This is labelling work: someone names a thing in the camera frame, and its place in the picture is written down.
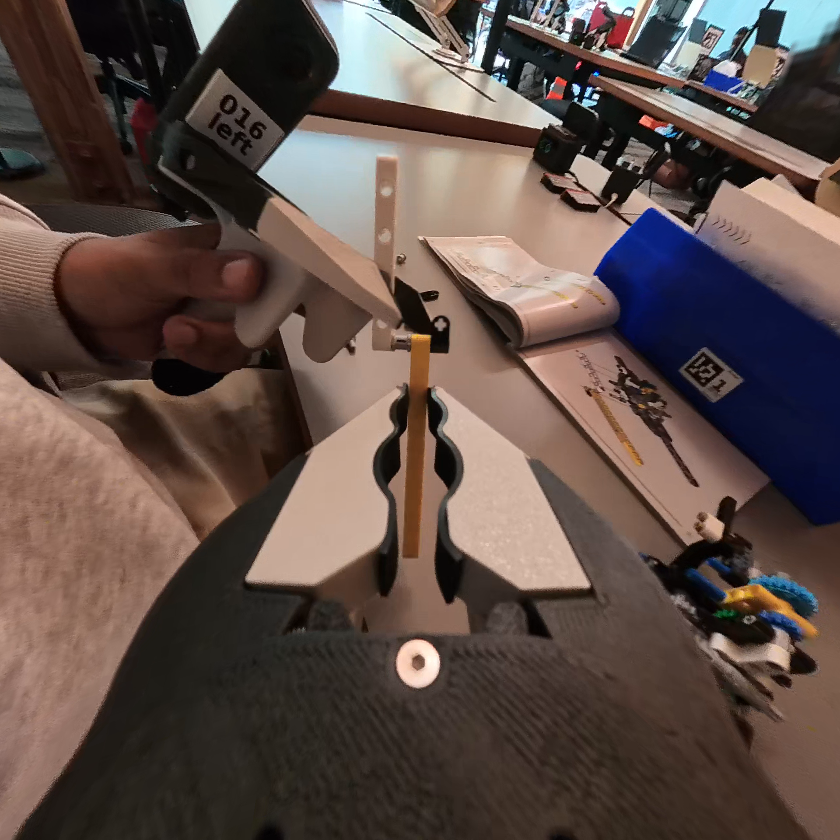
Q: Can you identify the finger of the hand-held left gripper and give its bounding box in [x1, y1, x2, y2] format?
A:
[297, 283, 376, 364]
[256, 196, 403, 324]

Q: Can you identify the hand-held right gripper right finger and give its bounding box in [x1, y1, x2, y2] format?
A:
[428, 386, 593, 618]

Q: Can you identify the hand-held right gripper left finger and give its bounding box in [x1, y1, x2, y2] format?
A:
[244, 386, 409, 618]

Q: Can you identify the white lego beam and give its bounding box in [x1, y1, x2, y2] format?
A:
[371, 155, 401, 353]

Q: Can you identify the black lego connector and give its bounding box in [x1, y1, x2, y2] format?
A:
[392, 278, 452, 355]

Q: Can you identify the yellow lego beam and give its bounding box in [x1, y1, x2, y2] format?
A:
[400, 333, 434, 560]

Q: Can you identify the person's left forearm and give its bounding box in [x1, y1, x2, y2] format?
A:
[0, 193, 102, 371]

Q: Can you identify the multicoloured lego assembly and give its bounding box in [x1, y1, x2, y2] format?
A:
[640, 495, 821, 726]

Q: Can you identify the person's left hand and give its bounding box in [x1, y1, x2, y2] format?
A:
[56, 225, 269, 374]

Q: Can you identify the printed instruction sheet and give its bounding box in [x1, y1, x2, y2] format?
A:
[517, 340, 770, 547]

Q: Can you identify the folded instruction booklet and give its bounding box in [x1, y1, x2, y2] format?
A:
[419, 235, 622, 350]

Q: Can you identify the white tag with black print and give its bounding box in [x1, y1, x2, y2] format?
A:
[679, 346, 745, 403]

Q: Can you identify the blue plastic bin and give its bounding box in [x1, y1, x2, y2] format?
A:
[593, 207, 840, 527]

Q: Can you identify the black power adapter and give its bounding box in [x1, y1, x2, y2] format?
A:
[600, 163, 648, 206]

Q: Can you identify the long wooden table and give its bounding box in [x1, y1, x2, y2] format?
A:
[505, 14, 829, 191]

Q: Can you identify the white cardboard box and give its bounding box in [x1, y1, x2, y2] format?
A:
[694, 175, 840, 304]

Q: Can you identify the wooden post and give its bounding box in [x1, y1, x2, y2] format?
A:
[0, 0, 135, 206]

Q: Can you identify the black action camera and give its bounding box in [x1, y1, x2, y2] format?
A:
[532, 123, 586, 174]

